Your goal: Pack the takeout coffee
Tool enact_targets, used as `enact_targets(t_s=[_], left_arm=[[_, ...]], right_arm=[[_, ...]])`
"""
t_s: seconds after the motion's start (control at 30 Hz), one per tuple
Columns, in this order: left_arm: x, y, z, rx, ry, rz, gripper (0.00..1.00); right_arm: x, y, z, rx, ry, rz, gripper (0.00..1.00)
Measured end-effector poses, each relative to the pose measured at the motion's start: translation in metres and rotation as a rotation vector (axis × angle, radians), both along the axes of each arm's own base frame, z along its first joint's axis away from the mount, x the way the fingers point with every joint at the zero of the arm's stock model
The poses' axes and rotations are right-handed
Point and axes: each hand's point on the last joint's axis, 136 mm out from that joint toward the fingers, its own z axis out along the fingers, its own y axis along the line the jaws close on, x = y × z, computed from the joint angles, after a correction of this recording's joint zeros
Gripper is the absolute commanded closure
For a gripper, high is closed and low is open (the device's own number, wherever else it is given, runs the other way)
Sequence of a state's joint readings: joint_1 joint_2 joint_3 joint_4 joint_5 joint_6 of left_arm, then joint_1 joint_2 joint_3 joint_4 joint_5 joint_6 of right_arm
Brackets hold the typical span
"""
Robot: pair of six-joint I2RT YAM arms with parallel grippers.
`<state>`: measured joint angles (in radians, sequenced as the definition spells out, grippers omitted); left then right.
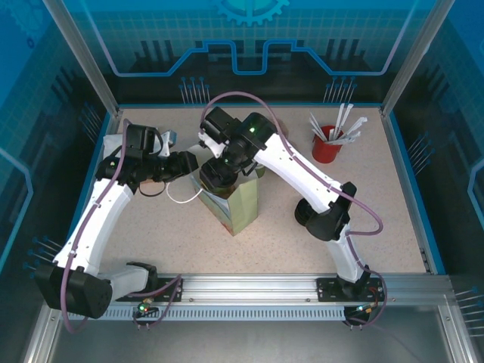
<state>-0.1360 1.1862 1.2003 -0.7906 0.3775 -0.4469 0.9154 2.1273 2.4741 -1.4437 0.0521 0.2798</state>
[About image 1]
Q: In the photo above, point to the aluminium mounting rail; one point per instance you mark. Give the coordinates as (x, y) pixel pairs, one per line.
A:
(246, 287)

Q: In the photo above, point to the red straw holder cup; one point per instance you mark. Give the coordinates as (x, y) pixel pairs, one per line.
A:
(325, 151)

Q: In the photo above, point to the small LED connector board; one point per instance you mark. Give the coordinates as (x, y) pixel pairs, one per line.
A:
(363, 309)
(143, 308)

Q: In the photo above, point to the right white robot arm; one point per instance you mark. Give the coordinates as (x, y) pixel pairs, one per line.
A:
(295, 170)

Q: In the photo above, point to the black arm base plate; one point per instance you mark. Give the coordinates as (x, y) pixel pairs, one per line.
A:
(327, 289)
(170, 286)

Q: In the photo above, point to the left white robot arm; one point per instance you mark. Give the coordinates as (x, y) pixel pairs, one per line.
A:
(94, 223)

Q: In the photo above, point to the aluminium frame post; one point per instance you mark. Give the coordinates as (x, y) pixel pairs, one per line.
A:
(90, 60)
(410, 60)

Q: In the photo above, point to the steel bottom tray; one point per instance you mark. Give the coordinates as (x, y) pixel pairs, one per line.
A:
(242, 344)

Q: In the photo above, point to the stack of black lids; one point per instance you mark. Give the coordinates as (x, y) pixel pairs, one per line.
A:
(300, 213)

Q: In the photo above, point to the white wrapped straw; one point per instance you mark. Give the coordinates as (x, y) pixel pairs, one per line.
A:
(317, 124)
(348, 113)
(341, 113)
(359, 124)
(315, 129)
(351, 136)

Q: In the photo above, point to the white paper takeout bag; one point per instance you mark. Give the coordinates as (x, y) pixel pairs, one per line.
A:
(242, 208)

